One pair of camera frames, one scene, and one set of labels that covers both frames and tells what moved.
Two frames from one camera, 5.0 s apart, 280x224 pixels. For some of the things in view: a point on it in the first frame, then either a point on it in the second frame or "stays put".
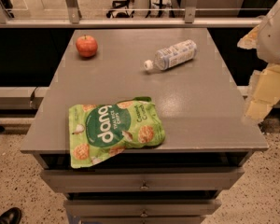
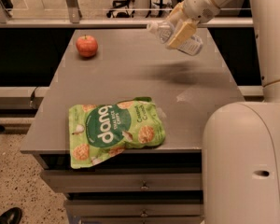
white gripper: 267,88 to 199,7
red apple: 87,46 stays put
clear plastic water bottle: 175,54 to 191,45
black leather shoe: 12,216 stays put
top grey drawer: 142,179 stays put
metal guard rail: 74,17 stays put
